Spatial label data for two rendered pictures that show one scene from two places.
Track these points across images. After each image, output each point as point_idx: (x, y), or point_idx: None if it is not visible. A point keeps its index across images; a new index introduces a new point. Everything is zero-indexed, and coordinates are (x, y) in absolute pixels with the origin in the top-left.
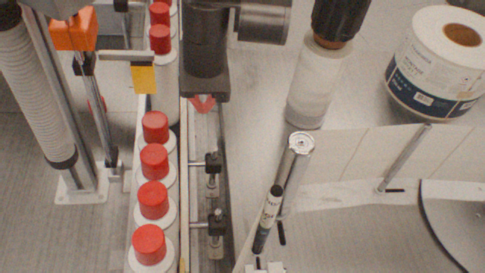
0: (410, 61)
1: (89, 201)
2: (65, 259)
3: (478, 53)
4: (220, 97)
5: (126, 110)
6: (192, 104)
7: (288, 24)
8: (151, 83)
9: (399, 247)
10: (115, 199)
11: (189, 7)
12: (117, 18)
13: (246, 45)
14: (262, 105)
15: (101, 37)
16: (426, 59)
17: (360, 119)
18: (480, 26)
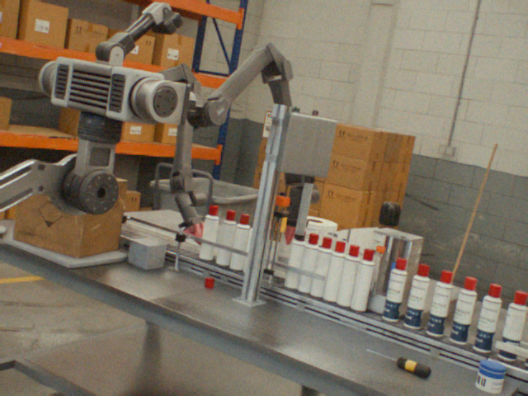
0: (306, 234)
1: (261, 304)
2: (283, 314)
3: (327, 223)
4: (307, 223)
5: (219, 285)
6: (289, 238)
7: (319, 193)
8: (285, 226)
9: None
10: (267, 302)
11: (300, 191)
12: (162, 254)
13: None
14: (271, 266)
15: (154, 269)
16: (313, 229)
17: None
18: (315, 219)
